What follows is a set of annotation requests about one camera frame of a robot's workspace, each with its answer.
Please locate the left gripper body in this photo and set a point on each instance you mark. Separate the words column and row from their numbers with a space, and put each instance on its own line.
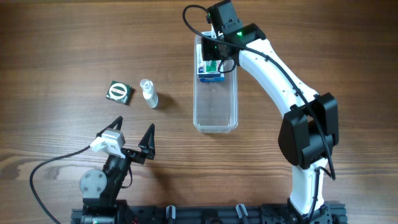
column 130, row 153

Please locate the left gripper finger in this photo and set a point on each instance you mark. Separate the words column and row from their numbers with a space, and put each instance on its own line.
column 147, row 143
column 116, row 124

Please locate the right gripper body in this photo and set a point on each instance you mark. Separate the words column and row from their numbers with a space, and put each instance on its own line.
column 211, row 50

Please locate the white green medicine box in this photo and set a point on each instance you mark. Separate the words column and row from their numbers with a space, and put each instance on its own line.
column 211, row 66

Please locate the white blue Hansaplast box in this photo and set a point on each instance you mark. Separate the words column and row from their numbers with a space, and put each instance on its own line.
column 199, row 64

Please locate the green Zam-Buk tin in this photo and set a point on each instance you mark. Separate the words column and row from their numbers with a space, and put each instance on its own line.
column 119, row 93

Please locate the blue yellow VapoDrops box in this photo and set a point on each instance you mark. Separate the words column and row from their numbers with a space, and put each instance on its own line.
column 213, row 79

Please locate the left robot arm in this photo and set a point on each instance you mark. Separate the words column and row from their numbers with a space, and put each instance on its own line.
column 100, row 187

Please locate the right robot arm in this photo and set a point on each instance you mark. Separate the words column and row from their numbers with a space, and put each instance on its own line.
column 309, row 128

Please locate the clear plastic container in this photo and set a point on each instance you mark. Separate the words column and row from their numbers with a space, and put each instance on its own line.
column 215, row 104

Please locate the white spray bottle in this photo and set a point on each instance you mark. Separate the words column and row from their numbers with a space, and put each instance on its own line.
column 149, row 93

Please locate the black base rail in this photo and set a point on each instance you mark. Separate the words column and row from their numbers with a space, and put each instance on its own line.
column 267, row 213

